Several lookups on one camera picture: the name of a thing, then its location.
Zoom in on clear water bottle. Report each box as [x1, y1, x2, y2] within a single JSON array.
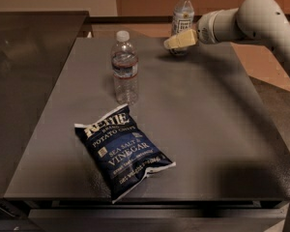
[[110, 30, 138, 104]]

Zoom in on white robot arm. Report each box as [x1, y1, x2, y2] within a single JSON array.
[[163, 0, 290, 77]]

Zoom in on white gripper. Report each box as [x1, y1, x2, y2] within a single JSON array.
[[163, 11, 218, 49]]

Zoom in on blue kettle chips bag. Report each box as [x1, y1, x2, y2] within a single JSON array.
[[74, 104, 176, 203]]

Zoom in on blue label plastic bottle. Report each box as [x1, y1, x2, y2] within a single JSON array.
[[168, 0, 195, 57]]

